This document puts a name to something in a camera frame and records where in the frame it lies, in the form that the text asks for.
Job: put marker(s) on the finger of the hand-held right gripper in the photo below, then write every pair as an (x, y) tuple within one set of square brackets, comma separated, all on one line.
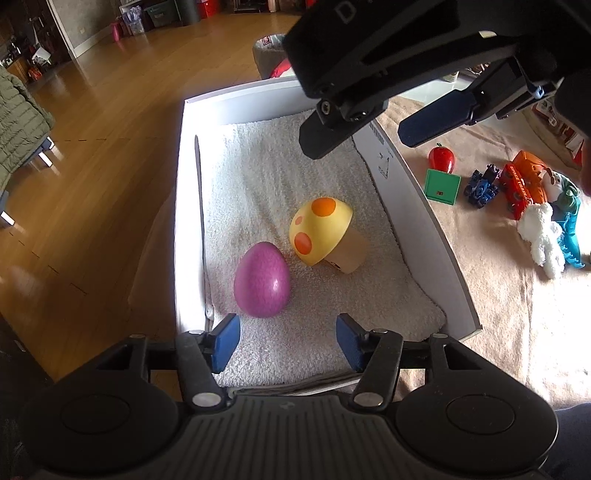
[(323, 136), (434, 120)]

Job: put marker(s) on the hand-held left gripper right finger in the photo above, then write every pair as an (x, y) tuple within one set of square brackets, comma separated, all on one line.
[(349, 341)]

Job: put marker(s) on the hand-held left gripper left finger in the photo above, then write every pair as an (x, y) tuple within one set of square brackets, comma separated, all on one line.
[(226, 341)]

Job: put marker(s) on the blue toy car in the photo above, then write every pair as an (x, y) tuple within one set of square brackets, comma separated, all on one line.
[(481, 188)]

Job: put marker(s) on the white cardboard box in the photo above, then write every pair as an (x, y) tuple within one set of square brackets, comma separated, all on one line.
[(415, 221)]

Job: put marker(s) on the orange toy saw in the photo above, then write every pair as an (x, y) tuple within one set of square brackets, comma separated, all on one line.
[(531, 166)]

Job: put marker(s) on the red toy train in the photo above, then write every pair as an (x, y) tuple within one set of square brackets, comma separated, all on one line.
[(516, 189)]

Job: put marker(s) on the white plush toy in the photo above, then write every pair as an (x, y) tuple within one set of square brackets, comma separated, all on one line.
[(542, 235)]

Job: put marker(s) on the blue toy saw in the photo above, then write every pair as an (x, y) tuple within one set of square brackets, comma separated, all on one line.
[(572, 242)]

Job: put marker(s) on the white towel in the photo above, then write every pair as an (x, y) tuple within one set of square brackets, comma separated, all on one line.
[(277, 184)]

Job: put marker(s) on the green toy cube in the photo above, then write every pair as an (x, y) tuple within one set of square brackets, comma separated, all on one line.
[(442, 187)]

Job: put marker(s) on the purple toy egg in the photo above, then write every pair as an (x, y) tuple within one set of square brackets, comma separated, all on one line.
[(262, 281)]

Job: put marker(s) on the yellow toy mushroom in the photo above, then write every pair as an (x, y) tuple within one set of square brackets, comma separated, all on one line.
[(318, 226)]

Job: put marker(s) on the grey fabric basket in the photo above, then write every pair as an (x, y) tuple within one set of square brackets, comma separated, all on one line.
[(268, 57)]

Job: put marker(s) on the beige blanket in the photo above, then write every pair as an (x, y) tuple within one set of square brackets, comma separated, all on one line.
[(508, 323)]

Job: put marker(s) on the clear storage bin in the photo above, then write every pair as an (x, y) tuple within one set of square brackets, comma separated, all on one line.
[(134, 18)]

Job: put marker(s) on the pink bottle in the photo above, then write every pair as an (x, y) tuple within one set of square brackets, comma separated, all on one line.
[(116, 31)]

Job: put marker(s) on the person's dark trouser leg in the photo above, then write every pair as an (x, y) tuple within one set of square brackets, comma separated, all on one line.
[(575, 443)]

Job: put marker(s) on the green quilted jacket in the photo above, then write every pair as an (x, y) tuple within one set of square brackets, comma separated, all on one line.
[(18, 124)]

